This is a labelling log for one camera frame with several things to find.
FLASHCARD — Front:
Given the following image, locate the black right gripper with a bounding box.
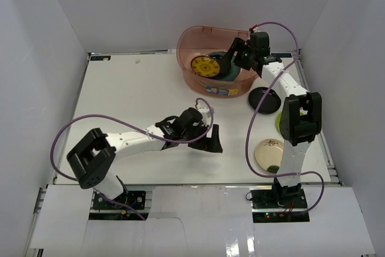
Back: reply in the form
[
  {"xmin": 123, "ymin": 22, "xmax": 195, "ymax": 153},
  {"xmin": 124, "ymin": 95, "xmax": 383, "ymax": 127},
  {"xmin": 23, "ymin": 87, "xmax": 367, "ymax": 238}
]
[{"xmin": 223, "ymin": 38, "xmax": 256, "ymax": 71}]

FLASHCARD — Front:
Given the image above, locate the black glossy plate front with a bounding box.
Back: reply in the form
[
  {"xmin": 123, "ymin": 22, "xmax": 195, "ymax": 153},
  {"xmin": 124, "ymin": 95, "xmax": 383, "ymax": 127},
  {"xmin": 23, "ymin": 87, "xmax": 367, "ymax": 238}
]
[{"xmin": 212, "ymin": 54, "xmax": 231, "ymax": 74}]

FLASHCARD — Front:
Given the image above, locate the dark teal ceramic plate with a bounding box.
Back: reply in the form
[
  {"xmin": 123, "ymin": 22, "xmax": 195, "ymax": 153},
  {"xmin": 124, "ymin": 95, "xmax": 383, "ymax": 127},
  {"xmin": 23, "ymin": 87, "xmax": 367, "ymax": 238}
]
[{"xmin": 206, "ymin": 51, "xmax": 241, "ymax": 81}]

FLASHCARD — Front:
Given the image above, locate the yellow patterned black plate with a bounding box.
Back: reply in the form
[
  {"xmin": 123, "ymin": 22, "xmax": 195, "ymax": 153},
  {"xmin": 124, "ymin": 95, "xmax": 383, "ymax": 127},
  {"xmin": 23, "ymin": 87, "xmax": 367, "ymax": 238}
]
[{"xmin": 191, "ymin": 55, "xmax": 221, "ymax": 78}]

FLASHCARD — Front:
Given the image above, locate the beige ceramic plate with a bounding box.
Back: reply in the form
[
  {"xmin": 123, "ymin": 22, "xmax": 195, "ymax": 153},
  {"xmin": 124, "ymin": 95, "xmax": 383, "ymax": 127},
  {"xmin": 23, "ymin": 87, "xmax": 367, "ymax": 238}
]
[{"xmin": 254, "ymin": 138, "xmax": 284, "ymax": 174}]

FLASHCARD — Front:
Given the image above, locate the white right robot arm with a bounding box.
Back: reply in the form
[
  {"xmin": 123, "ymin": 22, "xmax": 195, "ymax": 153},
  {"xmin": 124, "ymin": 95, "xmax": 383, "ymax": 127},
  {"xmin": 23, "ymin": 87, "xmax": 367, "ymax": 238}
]
[{"xmin": 220, "ymin": 31, "xmax": 322, "ymax": 208}]

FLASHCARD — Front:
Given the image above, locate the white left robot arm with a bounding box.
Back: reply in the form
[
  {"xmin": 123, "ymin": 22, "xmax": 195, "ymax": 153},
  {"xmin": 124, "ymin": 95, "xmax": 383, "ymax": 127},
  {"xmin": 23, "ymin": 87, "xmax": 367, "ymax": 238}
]
[{"xmin": 66, "ymin": 107, "xmax": 223, "ymax": 208}]

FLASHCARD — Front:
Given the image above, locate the translucent pink plastic bin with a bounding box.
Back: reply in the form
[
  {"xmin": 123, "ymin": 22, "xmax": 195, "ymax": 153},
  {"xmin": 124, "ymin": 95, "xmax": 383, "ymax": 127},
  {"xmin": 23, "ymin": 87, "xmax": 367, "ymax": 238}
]
[{"xmin": 176, "ymin": 26, "xmax": 270, "ymax": 98}]

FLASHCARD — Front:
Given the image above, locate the right blue corner label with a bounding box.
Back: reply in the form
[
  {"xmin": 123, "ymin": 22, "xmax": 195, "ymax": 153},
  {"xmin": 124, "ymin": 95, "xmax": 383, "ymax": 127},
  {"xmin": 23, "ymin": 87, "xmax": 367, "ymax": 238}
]
[{"xmin": 271, "ymin": 53, "xmax": 292, "ymax": 58}]

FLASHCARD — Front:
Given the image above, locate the blue corner label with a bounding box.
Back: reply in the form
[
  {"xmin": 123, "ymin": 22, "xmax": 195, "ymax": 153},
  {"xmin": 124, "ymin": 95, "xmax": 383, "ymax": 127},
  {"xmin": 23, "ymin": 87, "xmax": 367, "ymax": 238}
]
[
  {"xmin": 90, "ymin": 55, "xmax": 111, "ymax": 61},
  {"xmin": 271, "ymin": 53, "xmax": 292, "ymax": 58}
]

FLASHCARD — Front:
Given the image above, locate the black plate rear right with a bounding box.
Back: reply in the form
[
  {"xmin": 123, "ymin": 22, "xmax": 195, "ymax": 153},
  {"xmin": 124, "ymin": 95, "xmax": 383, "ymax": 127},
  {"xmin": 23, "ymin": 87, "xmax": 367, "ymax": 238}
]
[{"xmin": 248, "ymin": 87, "xmax": 282, "ymax": 114}]

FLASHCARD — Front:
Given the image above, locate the lime green plate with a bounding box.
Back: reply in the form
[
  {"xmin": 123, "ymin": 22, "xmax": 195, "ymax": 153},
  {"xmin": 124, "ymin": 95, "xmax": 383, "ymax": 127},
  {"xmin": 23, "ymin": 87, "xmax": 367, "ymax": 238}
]
[{"xmin": 276, "ymin": 112, "xmax": 282, "ymax": 132}]

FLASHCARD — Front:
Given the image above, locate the left blue corner label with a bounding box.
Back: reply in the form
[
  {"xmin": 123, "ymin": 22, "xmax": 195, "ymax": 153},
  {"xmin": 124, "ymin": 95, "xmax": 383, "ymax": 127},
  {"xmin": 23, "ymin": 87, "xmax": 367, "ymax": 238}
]
[{"xmin": 90, "ymin": 55, "xmax": 111, "ymax": 61}]

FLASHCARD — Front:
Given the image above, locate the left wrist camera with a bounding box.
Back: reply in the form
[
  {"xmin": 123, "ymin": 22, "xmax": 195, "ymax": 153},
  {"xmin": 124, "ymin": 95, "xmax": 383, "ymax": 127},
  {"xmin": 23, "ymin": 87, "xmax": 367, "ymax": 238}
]
[{"xmin": 197, "ymin": 106, "xmax": 214, "ymax": 125}]

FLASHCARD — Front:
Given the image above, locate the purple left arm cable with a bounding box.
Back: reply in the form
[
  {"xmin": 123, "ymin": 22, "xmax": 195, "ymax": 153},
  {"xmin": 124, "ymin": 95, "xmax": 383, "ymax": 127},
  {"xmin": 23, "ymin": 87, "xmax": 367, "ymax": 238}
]
[{"xmin": 49, "ymin": 98, "xmax": 216, "ymax": 220}]

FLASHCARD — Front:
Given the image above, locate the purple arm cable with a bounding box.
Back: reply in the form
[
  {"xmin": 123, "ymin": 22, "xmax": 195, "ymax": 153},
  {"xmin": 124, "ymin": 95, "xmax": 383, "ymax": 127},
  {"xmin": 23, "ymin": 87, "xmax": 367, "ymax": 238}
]
[
  {"xmin": 49, "ymin": 98, "xmax": 216, "ymax": 220},
  {"xmin": 245, "ymin": 22, "xmax": 325, "ymax": 216}
]

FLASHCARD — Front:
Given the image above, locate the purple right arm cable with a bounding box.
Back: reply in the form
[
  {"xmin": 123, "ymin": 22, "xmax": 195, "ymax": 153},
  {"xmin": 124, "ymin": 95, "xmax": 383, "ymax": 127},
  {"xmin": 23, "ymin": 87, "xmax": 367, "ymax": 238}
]
[{"xmin": 245, "ymin": 22, "xmax": 325, "ymax": 216}]

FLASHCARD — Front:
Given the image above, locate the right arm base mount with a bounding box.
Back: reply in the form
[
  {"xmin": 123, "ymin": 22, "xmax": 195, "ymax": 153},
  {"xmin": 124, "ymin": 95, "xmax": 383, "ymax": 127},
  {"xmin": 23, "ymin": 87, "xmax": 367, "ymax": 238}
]
[{"xmin": 245, "ymin": 189, "xmax": 307, "ymax": 212}]

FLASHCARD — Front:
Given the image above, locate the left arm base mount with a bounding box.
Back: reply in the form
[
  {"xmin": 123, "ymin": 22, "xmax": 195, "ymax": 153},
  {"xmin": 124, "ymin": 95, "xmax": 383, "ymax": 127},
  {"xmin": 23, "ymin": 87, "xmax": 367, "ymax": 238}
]
[{"xmin": 91, "ymin": 191, "xmax": 146, "ymax": 211}]

